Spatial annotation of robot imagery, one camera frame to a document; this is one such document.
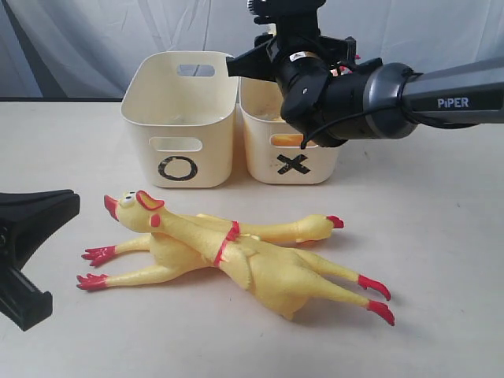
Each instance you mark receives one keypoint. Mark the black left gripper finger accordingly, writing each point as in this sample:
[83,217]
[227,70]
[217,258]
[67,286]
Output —
[29,219]
[21,301]

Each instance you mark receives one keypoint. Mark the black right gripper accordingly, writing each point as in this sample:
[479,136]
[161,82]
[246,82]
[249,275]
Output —
[270,50]

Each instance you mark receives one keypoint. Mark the headless yellow rubber chicken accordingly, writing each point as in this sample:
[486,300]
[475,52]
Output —
[317,97]

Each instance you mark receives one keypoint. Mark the yellow rubber chicken with head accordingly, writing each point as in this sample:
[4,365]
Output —
[282,278]

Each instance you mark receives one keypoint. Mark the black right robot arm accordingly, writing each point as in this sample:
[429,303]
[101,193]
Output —
[396,98]

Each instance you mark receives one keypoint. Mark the cream bin marked O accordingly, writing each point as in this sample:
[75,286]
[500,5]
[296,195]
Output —
[179,109]

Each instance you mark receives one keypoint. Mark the cream bin marked X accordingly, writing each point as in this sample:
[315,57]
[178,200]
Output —
[272,146]

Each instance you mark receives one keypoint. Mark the yellow rubber chicken underneath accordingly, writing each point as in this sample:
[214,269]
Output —
[173,257]

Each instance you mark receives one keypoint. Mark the white backdrop curtain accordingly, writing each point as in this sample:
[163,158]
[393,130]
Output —
[91,49]

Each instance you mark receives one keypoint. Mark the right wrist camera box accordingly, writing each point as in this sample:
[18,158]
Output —
[293,20]

